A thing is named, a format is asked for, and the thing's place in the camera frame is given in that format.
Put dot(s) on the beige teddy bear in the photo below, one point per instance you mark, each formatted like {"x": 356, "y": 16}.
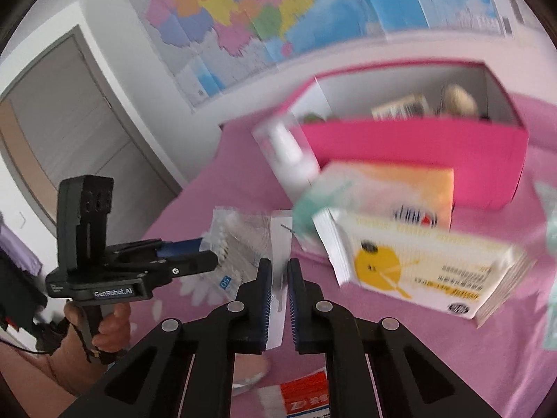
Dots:
{"x": 456, "y": 101}

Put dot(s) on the person's pink sleeve forearm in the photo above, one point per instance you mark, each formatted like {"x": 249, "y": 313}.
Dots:
{"x": 46, "y": 385}

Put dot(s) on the cotton swab bag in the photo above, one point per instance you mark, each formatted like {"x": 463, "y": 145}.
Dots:
{"x": 240, "y": 241}

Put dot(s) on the yellow pocket tissue pack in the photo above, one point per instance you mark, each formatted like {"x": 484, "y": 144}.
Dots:
{"x": 406, "y": 107}

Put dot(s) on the grey wooden door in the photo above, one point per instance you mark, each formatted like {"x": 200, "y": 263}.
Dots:
{"x": 60, "y": 118}

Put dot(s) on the green frog plush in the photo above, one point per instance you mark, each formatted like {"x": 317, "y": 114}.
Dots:
{"x": 314, "y": 118}

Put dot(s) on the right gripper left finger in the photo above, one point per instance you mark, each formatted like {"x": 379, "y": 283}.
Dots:
{"x": 185, "y": 369}

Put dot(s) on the purple hanging cloth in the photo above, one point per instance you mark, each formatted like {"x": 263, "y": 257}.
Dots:
{"x": 18, "y": 252}

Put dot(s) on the colourful wall map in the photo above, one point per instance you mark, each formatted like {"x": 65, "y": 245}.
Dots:
{"x": 210, "y": 46}

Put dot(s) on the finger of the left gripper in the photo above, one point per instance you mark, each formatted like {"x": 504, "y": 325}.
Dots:
{"x": 181, "y": 248}
{"x": 192, "y": 264}

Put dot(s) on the pink printed bedsheet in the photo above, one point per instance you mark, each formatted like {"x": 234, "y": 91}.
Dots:
{"x": 505, "y": 360}

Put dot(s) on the pink cardboard box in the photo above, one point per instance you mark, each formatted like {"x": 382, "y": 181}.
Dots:
{"x": 487, "y": 155}

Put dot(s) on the yellow wet wipes pack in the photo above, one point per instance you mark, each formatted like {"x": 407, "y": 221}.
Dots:
{"x": 451, "y": 272}

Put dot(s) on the medical tape bag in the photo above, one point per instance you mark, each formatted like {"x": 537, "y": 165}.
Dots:
{"x": 306, "y": 397}

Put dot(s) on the pastel tissue pack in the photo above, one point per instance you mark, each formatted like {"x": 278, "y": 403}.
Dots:
{"x": 410, "y": 194}

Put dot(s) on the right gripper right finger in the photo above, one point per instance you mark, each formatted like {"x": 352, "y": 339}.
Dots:
{"x": 375, "y": 369}

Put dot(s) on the white pump bottle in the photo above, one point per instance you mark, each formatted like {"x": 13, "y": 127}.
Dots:
{"x": 286, "y": 149}

